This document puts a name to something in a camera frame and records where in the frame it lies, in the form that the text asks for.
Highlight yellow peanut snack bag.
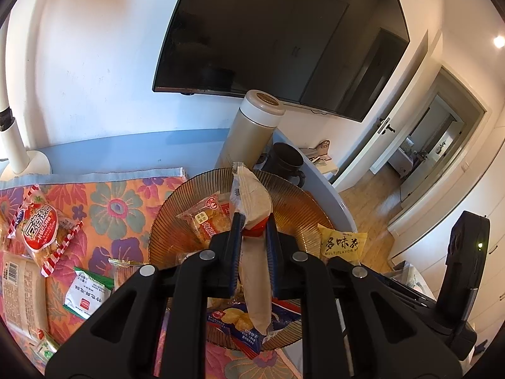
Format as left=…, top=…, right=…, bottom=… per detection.
left=318, top=224, right=368, bottom=265

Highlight red round-label snack bag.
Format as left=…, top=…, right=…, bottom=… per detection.
left=7, top=185, right=82, bottom=277

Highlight white snack bag red patch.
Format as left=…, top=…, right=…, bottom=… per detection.
left=229, top=162, right=273, bottom=335

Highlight brown bar clear wrapper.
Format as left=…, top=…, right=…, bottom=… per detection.
left=109, top=258, right=143, bottom=290

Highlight green white small sachet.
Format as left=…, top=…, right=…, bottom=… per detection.
left=63, top=267, right=114, bottom=320

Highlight white snack bag lower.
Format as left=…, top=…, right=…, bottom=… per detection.
left=2, top=251, right=48, bottom=341

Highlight blue chip bag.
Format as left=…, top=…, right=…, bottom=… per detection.
left=206, top=298, right=301, bottom=359

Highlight amber ribbed glass bowl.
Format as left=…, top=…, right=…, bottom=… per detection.
left=147, top=166, right=341, bottom=354

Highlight floral orange table mat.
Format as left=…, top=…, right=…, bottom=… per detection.
left=1, top=168, right=301, bottom=378

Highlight orange fried snack bag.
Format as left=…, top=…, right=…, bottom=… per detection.
left=177, top=193, right=231, bottom=247

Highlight keys on table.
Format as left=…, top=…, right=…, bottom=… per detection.
left=300, top=140, right=331, bottom=164

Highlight black mug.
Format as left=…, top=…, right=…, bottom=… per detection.
left=262, top=142, right=306, bottom=188

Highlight white lamp stand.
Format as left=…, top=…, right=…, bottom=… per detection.
left=1, top=16, right=51, bottom=181

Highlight beige thermos bottle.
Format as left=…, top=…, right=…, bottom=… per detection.
left=216, top=90, right=285, bottom=169

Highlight white door with handle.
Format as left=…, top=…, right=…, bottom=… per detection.
left=333, top=30, right=443, bottom=193

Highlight black wall television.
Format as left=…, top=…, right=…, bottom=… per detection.
left=152, top=0, right=410, bottom=122

